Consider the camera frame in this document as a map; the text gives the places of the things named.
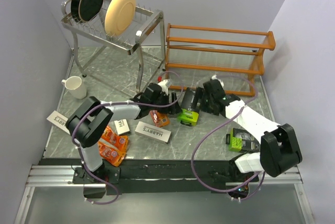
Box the white ceramic mug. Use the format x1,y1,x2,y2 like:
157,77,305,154
61,76,87,99

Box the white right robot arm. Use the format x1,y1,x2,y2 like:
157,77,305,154
202,76,303,181

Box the white Harry's box centre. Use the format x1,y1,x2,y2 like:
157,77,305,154
135,121,171,144

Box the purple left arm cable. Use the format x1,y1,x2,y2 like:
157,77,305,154
71,71,184,206

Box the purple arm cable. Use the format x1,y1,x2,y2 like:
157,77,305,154
190,75,265,203
71,71,184,206

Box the chrome dish rack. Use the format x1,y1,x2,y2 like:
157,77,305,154
61,0,165,95

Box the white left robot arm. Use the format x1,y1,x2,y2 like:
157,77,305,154
65,79,177,183

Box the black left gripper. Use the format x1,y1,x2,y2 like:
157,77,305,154
150,92,183,115

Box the white Harry's box far left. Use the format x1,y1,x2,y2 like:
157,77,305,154
47,110,70,135

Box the beige round plate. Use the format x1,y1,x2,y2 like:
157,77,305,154
105,0,136,36

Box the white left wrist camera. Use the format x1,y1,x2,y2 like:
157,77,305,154
158,79,172,95

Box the orange razor blister pack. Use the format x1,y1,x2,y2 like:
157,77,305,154
149,110,170,128

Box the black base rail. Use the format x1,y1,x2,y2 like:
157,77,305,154
102,160,253,195

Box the white harry's box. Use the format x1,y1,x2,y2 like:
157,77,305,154
47,110,70,135
135,121,171,144
114,119,130,136

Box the orange wooden shelf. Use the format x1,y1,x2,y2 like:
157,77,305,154
165,24,276,96

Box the white Harry's box middle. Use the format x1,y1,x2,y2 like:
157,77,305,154
114,119,130,136

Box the orange razor pack lower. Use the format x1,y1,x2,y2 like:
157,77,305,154
98,141,126,167

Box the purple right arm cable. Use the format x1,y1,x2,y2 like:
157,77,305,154
190,75,265,203

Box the orange razor pack upper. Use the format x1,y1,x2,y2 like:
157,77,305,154
101,126,129,152

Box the black green razor box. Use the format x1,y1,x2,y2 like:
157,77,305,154
226,128,260,153
177,87,199,126

